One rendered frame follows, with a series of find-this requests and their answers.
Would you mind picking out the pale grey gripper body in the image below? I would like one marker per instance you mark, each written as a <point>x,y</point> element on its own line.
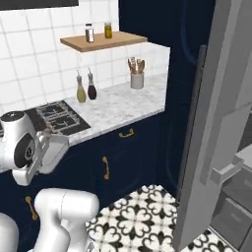
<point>55,150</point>

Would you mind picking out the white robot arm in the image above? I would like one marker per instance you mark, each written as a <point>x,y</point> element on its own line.
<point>59,210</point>

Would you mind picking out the grey freezer drawer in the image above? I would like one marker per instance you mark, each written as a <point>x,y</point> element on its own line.
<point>234,216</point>

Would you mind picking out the navy cupboard door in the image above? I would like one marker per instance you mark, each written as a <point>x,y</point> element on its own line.
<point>131,167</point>
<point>78,170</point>

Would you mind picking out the black hob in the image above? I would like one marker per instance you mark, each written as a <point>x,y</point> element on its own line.
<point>62,118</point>

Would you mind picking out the yellow oil bottle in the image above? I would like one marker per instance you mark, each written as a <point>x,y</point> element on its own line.
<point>81,93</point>

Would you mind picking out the dark vinegar bottle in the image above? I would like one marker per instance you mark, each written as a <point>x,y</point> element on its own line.
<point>92,90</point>

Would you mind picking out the navy drawer front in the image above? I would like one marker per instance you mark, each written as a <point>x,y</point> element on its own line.
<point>138,126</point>

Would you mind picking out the grey utensil pot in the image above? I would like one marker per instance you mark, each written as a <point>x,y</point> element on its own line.
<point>137,82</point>

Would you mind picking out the wooden spatula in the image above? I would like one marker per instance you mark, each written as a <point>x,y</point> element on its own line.
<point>132,65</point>

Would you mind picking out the wooden spoon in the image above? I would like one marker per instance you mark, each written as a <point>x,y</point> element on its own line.
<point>141,65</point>

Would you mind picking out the jar with dark contents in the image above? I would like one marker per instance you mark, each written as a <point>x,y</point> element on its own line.
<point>89,33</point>

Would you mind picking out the jar with yellow-green contents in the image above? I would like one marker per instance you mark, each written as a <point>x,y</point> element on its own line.
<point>108,31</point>

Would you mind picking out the black range hood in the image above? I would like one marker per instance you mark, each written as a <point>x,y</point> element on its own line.
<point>39,2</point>

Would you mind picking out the grey fridge door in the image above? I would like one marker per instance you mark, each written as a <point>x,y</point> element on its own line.
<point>213,98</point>

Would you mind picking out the grey fridge door shelf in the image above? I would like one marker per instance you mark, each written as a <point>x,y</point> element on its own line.
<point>226,171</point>

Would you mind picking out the navy tall cabinet panel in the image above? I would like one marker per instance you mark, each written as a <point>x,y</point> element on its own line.
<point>183,26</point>

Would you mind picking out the wooden wall shelf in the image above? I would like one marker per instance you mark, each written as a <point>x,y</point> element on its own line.
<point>105,42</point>

